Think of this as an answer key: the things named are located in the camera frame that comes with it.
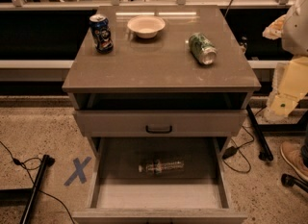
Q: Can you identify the clear plastic water bottle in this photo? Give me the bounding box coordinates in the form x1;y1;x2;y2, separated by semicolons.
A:
138;160;185;175

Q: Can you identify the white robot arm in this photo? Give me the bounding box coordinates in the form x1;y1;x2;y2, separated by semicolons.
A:
263;0;308;121

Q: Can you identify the grey drawer cabinet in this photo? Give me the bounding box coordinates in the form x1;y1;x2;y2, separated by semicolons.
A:
62;4;262;224

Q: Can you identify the open middle drawer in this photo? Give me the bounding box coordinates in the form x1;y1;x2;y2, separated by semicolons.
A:
73;137;246;224

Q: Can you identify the green soda can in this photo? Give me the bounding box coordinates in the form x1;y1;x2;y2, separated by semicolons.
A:
189;33;218;65

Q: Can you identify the white paper bowl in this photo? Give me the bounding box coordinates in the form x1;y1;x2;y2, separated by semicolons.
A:
127;15;166;39

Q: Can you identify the blue pepsi can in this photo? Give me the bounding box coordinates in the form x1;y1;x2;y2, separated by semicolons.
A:
90;13;114;54

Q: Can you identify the blue tape cross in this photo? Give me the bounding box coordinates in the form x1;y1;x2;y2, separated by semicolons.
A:
64;157;91;187

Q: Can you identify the black tripod leg left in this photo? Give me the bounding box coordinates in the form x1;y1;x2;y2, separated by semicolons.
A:
19;155;55;224

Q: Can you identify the black tripod leg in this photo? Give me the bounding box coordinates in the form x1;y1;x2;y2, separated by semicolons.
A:
246;106;273;162
19;155;55;224

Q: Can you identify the black tripod leg right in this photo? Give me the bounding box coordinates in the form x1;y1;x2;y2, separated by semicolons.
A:
246;106;273;162

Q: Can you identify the brown shoe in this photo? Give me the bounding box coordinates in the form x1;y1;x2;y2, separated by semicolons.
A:
280;142;308;182

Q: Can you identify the black chair caster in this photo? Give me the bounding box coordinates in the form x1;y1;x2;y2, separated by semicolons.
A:
281;174;308;193

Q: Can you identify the closed top drawer with handle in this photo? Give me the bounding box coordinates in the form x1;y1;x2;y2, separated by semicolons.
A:
74;110;246;137

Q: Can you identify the black cable left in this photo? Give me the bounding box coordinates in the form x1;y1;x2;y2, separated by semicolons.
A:
0;140;77;224

